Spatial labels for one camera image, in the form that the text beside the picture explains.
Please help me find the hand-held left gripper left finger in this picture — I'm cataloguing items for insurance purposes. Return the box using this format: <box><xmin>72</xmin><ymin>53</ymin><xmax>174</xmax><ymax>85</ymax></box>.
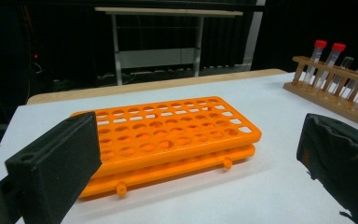
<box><xmin>4</xmin><ymin>111</ymin><xmax>103</xmax><ymax>224</ymax></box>

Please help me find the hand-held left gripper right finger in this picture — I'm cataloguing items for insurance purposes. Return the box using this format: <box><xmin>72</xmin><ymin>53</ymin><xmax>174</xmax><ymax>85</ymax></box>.
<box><xmin>296</xmin><ymin>112</ymin><xmax>358</xmax><ymax>224</ymax></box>

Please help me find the wooden test tube rack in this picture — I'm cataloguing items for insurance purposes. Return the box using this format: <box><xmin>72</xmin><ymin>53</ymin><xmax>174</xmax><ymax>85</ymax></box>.
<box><xmin>282</xmin><ymin>55</ymin><xmax>358</xmax><ymax>133</ymax></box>

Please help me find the red-capped test tube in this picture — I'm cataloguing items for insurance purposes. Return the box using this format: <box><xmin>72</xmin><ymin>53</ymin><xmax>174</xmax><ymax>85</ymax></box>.
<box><xmin>313</xmin><ymin>42</ymin><xmax>347</xmax><ymax>91</ymax></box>
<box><xmin>302</xmin><ymin>39</ymin><xmax>328</xmax><ymax>86</ymax></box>

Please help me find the orange plastic tube rack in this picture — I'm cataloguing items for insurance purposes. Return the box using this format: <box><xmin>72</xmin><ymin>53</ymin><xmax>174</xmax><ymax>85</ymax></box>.
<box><xmin>70</xmin><ymin>95</ymin><xmax>263</xmax><ymax>200</ymax></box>

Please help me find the white table cover sheet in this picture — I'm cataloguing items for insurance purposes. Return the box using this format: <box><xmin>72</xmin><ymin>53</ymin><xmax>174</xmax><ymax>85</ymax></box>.
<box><xmin>0</xmin><ymin>72</ymin><xmax>358</xmax><ymax>224</ymax></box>

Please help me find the white upright post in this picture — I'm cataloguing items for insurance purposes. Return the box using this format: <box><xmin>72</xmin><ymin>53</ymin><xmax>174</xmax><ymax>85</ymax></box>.
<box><xmin>242</xmin><ymin>0</ymin><xmax>267</xmax><ymax>71</ymax></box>

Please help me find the metal stand frame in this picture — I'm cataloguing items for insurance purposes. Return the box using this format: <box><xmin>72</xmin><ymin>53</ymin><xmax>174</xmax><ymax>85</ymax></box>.
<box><xmin>94</xmin><ymin>7</ymin><xmax>244</xmax><ymax>87</ymax></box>

